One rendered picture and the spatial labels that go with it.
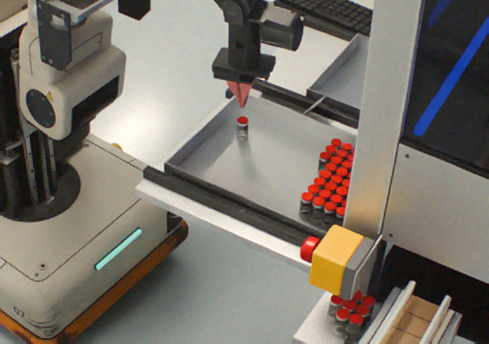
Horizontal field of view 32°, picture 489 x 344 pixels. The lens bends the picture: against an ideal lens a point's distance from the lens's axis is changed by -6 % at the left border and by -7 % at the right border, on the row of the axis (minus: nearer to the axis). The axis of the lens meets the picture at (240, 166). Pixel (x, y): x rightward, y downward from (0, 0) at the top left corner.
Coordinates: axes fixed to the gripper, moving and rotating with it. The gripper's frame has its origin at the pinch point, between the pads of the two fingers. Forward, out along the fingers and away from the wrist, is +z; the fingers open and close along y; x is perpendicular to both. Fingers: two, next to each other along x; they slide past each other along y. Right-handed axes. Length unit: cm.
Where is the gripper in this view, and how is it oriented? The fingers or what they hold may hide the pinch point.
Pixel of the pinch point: (243, 101)
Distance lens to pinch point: 166.2
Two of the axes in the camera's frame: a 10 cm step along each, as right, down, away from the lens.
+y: 9.6, 1.9, -2.0
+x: 2.7, -6.3, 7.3
